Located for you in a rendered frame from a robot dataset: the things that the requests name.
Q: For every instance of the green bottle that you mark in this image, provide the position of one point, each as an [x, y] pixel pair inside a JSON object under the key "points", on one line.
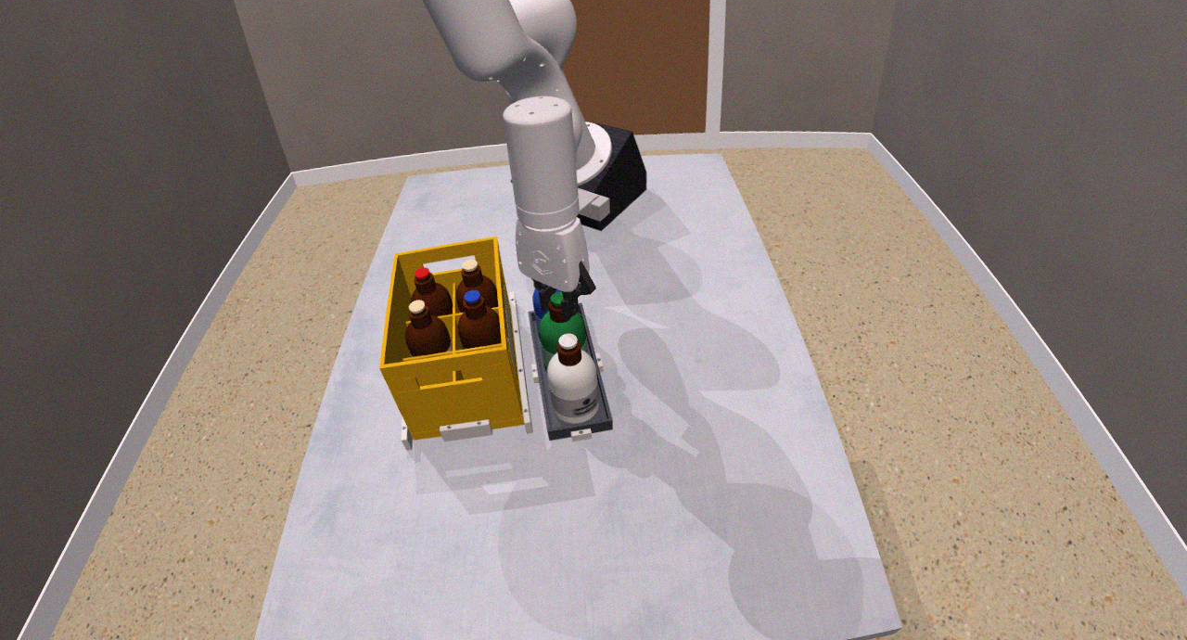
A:
{"points": [[552, 327]]}

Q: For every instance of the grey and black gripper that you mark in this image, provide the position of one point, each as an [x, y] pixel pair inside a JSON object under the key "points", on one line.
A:
{"points": [[556, 259]]}

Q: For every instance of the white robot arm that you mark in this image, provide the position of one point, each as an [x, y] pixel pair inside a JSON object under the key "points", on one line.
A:
{"points": [[489, 39]]}

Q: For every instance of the white bottle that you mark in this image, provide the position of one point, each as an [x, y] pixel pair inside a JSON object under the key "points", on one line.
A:
{"points": [[572, 379]]}

